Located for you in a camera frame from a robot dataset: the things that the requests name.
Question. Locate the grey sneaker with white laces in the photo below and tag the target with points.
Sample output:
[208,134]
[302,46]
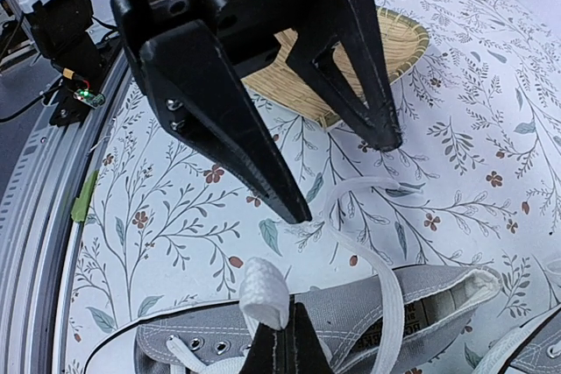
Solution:
[174,265]

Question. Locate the green tape piece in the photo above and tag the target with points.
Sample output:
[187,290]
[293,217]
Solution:
[80,208]

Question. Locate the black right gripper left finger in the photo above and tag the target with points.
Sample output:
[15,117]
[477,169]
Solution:
[267,354]

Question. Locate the aluminium front rail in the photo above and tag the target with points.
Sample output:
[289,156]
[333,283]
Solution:
[36,224]

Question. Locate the floral patterned table mat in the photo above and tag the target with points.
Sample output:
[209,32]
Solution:
[481,105]

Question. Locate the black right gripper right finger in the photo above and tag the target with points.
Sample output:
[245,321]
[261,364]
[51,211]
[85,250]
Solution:
[303,352]

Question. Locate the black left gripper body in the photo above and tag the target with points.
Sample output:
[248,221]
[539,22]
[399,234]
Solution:
[246,29]

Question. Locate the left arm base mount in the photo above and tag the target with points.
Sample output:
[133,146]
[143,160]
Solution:
[60,30]

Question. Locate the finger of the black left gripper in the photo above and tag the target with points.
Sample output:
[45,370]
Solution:
[198,98]
[354,25]

